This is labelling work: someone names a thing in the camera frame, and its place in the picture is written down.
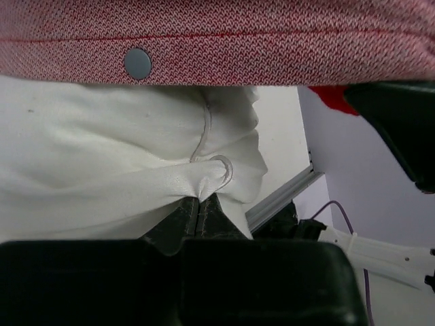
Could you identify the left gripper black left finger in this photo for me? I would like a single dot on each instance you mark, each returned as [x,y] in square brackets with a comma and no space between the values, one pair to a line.
[96,282]

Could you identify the aluminium table frame rail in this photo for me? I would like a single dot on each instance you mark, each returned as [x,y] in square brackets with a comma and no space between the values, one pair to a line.
[267,208]

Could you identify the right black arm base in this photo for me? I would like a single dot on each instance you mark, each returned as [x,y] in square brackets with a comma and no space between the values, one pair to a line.
[282,225]

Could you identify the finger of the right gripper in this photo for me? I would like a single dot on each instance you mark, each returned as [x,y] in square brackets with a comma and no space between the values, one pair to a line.
[402,113]

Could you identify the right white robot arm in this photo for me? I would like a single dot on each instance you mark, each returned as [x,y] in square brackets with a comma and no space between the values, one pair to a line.
[379,162]

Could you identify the white pillow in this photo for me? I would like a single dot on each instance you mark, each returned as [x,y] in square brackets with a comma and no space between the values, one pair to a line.
[91,161]

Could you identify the red cartoon print pillowcase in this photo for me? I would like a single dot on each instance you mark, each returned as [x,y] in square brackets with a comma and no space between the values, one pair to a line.
[325,45]

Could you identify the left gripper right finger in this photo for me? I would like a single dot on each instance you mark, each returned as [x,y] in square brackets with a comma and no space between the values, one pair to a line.
[229,280]

